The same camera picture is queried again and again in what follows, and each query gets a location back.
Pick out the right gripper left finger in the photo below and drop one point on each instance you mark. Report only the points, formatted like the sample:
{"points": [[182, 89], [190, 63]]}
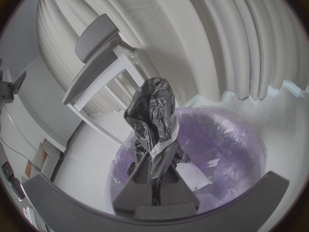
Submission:
{"points": [[137, 190]]}

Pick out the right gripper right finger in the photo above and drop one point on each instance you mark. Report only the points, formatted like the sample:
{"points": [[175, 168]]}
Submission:
{"points": [[178, 192]]}

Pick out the purple plastic bag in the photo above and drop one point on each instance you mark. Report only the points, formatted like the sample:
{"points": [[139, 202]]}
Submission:
{"points": [[229, 134]]}

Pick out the black plastic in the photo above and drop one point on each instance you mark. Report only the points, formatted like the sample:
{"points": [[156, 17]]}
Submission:
{"points": [[149, 110]]}

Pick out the white trash bin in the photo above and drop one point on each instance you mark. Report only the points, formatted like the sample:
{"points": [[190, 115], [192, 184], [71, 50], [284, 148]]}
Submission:
{"points": [[109, 199]]}

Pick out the white paper sheet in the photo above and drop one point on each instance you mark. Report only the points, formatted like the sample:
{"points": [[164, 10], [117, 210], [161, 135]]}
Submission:
{"points": [[195, 175]]}

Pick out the white chair grey seat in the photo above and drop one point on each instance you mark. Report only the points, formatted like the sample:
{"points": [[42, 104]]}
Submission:
{"points": [[96, 42]]}

